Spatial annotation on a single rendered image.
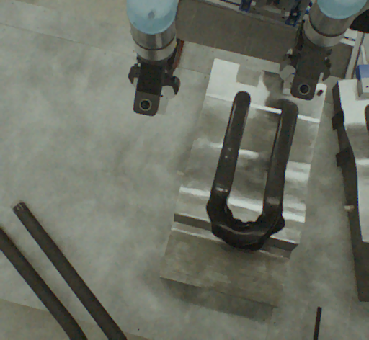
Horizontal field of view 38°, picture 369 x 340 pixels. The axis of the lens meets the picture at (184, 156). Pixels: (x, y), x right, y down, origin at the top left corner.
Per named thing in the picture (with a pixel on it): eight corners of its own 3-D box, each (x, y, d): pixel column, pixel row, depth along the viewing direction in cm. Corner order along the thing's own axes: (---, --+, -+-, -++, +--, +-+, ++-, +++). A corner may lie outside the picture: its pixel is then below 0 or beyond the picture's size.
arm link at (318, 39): (347, 42, 95) (301, 31, 95) (339, 53, 99) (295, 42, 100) (353, 5, 97) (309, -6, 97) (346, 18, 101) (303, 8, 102)
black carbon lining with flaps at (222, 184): (233, 91, 123) (238, 75, 113) (302, 108, 122) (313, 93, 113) (197, 240, 114) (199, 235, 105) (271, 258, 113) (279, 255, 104)
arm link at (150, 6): (176, -33, 81) (177, 18, 79) (176, 5, 92) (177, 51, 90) (123, -32, 81) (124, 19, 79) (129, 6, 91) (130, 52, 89)
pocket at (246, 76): (237, 70, 126) (238, 63, 122) (259, 75, 125) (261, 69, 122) (233, 88, 125) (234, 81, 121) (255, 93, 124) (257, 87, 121)
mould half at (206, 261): (212, 74, 131) (216, 49, 118) (316, 99, 130) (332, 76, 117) (159, 276, 118) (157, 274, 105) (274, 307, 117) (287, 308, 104)
